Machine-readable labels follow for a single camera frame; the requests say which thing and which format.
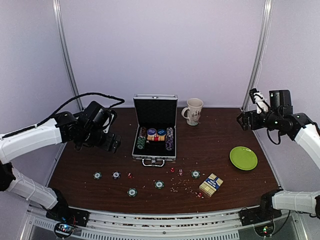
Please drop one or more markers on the red die centre right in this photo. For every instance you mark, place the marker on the red die centre right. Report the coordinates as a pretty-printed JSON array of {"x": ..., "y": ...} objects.
[{"x": 180, "y": 172}]

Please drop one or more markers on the front aluminium rail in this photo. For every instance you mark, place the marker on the front aluminium rail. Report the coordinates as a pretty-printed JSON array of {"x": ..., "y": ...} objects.
[{"x": 218, "y": 225}]

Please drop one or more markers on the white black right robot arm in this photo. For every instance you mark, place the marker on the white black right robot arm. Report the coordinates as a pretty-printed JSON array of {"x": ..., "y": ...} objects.
[{"x": 305, "y": 133}]

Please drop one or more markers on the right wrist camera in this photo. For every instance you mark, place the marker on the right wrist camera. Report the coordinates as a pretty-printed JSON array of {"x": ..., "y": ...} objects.
[{"x": 259, "y": 100}]

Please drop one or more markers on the green plate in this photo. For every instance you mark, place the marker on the green plate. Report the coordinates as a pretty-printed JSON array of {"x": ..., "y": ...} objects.
[{"x": 243, "y": 158}]

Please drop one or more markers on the right poker chip row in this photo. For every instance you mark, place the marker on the right poker chip row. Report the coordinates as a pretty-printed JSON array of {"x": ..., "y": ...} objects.
[{"x": 169, "y": 139}]

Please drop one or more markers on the blue small blind button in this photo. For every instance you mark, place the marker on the blue small blind button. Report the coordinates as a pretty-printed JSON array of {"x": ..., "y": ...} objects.
[{"x": 161, "y": 132}]

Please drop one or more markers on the left aluminium frame post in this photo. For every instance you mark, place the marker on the left aluminium frame post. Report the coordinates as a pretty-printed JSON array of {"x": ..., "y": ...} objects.
[{"x": 64, "y": 47}]

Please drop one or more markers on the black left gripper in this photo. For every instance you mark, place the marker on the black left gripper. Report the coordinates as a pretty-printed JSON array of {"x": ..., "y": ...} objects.
[{"x": 115, "y": 144}]

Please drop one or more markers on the right aluminium frame post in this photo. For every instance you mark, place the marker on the right aluminium frame post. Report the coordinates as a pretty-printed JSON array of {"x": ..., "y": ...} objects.
[{"x": 261, "y": 47}]

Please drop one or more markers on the aluminium poker chip case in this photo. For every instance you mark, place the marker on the aluminium poker chip case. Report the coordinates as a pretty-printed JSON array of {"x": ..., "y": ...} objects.
[{"x": 159, "y": 112}]

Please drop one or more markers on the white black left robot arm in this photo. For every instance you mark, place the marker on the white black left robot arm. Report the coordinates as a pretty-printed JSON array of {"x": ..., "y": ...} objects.
[{"x": 57, "y": 129}]

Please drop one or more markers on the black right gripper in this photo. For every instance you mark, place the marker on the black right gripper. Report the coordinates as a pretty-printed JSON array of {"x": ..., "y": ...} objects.
[{"x": 245, "y": 115}]

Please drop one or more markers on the left poker chip row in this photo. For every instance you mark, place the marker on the left poker chip row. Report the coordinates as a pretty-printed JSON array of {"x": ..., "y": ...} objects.
[{"x": 142, "y": 137}]

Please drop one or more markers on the aluminium frame post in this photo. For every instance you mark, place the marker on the aluminium frame post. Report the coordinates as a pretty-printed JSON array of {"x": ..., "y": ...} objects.
[
  {"x": 261, "y": 47},
  {"x": 64, "y": 47}
]

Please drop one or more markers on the cream ceramic mug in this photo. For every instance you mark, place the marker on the cream ceramic mug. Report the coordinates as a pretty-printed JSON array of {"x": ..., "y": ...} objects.
[{"x": 192, "y": 112}]

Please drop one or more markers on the purple poker chip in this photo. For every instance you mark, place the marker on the purple poker chip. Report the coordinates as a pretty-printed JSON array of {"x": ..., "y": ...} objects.
[{"x": 116, "y": 175}]

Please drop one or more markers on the green poker chip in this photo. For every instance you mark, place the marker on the green poker chip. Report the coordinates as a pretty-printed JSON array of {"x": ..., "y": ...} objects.
[
  {"x": 159, "y": 184},
  {"x": 132, "y": 192},
  {"x": 195, "y": 174},
  {"x": 97, "y": 175}
]

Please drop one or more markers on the purple small blind button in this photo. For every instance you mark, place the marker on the purple small blind button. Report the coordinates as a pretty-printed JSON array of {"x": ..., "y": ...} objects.
[{"x": 151, "y": 132}]

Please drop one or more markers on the poker chip row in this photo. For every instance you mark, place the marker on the poker chip row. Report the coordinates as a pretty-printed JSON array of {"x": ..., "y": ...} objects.
[
  {"x": 169, "y": 139},
  {"x": 142, "y": 137}
]

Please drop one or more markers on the blue playing card box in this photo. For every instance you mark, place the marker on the blue playing card box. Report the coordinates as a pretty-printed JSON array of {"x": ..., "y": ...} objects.
[{"x": 211, "y": 184}]

